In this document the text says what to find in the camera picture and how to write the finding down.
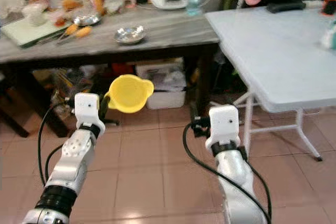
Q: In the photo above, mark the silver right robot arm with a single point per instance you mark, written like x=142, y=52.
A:
x=239, y=187

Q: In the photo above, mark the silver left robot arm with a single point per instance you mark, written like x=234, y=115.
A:
x=68, y=166

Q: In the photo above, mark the dark wooden bench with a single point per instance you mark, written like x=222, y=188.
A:
x=10, y=114

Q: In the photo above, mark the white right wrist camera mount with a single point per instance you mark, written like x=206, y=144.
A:
x=224, y=124

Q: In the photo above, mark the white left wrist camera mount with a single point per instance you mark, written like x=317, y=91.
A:
x=87, y=111

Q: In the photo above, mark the teal white object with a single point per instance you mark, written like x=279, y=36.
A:
x=329, y=35

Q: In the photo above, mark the white green-edged cutting board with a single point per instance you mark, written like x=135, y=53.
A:
x=29, y=31

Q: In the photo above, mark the orange tipped metal tongs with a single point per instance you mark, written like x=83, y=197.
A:
x=76, y=31

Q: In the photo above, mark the yellow plastic cup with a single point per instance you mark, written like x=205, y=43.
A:
x=130, y=93

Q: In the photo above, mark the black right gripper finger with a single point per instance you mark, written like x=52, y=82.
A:
x=195, y=113

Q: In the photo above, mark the crumpled plastic bag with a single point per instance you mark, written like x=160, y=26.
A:
x=65, y=90

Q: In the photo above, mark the white ceramic mug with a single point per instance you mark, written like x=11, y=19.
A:
x=37, y=15

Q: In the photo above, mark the flat black object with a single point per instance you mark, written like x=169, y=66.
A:
x=287, y=7

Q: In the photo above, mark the small pink-lidded plastic tub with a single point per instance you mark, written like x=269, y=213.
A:
x=61, y=21

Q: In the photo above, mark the steel plate with clear lid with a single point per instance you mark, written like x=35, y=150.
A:
x=86, y=20

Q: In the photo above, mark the white folding table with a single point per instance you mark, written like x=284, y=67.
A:
x=278, y=56

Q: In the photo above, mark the empty steel bowl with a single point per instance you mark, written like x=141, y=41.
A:
x=130, y=34

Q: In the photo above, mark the white plastic bin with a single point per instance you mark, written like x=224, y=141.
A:
x=165, y=93

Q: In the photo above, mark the clear lidded food container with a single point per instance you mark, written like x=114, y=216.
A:
x=113, y=4

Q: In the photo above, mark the small orange object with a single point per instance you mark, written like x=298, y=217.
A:
x=329, y=4

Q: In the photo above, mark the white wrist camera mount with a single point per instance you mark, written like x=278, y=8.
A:
x=224, y=124
x=87, y=111

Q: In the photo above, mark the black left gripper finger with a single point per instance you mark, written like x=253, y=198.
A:
x=104, y=105

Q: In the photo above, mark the dark wooden table frame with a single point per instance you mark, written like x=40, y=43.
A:
x=203, y=77

